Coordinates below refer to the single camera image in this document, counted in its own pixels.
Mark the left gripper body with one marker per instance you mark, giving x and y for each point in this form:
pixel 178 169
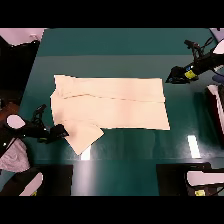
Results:
pixel 59 131

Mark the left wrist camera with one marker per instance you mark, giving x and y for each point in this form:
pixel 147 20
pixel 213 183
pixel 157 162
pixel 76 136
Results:
pixel 39 113

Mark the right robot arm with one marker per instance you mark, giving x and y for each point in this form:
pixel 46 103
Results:
pixel 208 61

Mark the red garment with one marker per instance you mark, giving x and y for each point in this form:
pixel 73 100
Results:
pixel 217 106

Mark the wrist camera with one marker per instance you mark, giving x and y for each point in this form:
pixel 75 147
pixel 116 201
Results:
pixel 193 47
pixel 39 113

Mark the white garment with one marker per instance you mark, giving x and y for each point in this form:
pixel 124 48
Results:
pixel 13 158

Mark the blue garment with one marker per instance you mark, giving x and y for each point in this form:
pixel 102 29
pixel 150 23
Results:
pixel 219 78

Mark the cream garment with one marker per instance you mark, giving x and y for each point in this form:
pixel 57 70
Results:
pixel 113 103

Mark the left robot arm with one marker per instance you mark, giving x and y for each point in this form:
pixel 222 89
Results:
pixel 20 128

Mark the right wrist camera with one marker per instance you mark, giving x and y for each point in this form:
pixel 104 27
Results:
pixel 193 47

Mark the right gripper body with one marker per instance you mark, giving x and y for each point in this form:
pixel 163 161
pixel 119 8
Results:
pixel 176 75

